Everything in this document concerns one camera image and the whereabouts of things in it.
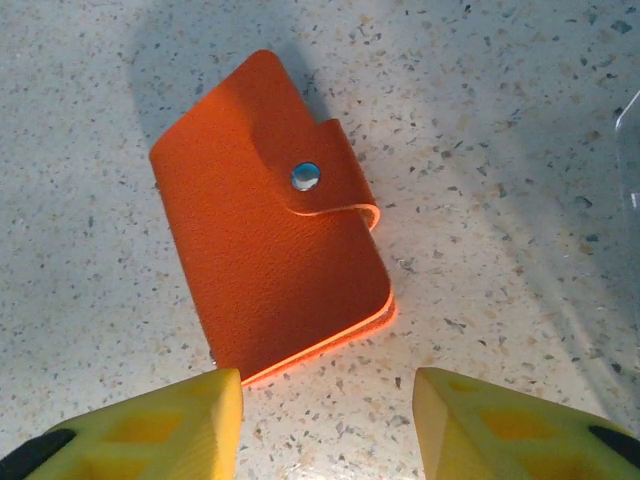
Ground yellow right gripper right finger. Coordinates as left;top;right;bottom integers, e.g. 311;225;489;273
412;366;640;480

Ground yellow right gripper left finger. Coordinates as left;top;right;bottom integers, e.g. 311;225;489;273
0;367;245;480

